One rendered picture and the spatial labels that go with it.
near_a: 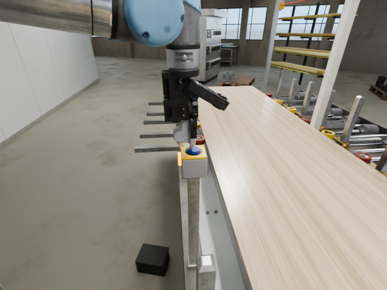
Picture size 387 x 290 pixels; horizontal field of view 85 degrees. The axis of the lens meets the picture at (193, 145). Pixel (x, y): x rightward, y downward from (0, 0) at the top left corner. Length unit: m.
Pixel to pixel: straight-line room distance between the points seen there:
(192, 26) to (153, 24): 0.19
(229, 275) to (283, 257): 0.32
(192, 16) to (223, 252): 0.94
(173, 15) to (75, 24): 0.12
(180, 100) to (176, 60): 0.09
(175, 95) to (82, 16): 0.27
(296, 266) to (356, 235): 0.27
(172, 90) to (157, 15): 0.23
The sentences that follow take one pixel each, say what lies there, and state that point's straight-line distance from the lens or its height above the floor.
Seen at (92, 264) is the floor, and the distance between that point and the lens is 1.93.
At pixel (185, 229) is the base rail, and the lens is 1.06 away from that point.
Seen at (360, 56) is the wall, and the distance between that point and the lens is 11.52.
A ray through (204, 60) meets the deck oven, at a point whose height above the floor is 0.73.
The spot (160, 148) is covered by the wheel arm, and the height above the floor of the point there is 0.85.
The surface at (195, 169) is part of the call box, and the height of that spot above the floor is 1.18.
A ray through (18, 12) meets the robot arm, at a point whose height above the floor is 1.53.
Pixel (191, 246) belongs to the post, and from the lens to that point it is 0.84.
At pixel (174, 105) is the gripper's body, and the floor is 1.37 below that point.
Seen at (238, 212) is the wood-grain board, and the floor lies 0.90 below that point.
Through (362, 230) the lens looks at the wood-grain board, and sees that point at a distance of 0.99.
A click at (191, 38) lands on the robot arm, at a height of 1.50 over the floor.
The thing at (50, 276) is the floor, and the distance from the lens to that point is 2.01.
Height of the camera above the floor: 1.52
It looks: 29 degrees down
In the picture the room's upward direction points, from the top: straight up
